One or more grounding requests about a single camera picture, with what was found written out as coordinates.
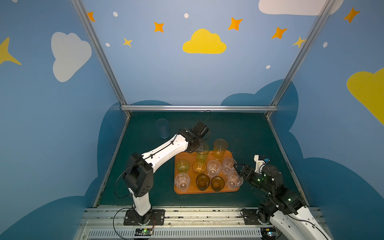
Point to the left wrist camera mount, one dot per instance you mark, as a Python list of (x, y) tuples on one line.
[(200, 129)]

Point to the aluminium rear frame bar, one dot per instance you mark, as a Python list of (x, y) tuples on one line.
[(199, 108)]

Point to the right controller board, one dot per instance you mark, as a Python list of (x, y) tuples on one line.
[(268, 233)]

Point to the tall amber glass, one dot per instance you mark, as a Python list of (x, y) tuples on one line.
[(220, 147)]

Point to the left controller board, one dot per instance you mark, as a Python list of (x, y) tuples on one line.
[(143, 232)]

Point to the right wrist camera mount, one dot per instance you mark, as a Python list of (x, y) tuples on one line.
[(260, 161)]

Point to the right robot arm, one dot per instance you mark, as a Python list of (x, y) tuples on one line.
[(284, 208)]

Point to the clear faceted glass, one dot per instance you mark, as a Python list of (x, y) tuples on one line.
[(228, 166), (234, 181), (182, 181), (214, 167)]

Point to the orange plastic tray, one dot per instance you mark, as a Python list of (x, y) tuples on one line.
[(192, 187)]

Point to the small olive textured cup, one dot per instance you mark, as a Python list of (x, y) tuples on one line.
[(217, 183)]

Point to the aluminium left frame post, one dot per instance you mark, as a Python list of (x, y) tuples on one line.
[(88, 26)]

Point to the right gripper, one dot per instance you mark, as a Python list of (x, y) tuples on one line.
[(247, 173)]

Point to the clear faceted glass back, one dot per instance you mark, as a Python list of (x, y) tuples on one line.
[(182, 181)]

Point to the tall green glass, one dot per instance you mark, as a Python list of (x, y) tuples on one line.
[(202, 154)]

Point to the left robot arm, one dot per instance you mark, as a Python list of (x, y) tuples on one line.
[(139, 175)]

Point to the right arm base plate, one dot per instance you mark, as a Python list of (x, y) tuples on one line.
[(255, 217)]

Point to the front aluminium rail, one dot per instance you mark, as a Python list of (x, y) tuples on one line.
[(181, 223)]

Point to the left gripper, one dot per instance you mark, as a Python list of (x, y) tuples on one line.
[(199, 141)]

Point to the short green glass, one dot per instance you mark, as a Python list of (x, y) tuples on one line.
[(183, 166)]

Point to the dark olive textured cup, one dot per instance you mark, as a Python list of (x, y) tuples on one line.
[(203, 182)]

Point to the aluminium frame post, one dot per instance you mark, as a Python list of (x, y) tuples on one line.
[(88, 26), (304, 50)]

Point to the short yellow glass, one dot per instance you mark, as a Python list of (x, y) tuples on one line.
[(199, 167)]

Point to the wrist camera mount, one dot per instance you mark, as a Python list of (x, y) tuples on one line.
[(260, 161), (200, 129)]

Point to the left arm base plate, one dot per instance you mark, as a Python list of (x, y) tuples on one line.
[(153, 217)]

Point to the aluminium right frame post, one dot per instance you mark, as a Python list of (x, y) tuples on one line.
[(304, 50)]

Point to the tall clear bluish glass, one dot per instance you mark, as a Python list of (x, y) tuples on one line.
[(163, 128)]

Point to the controller board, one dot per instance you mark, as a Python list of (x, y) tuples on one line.
[(268, 233), (143, 232)]

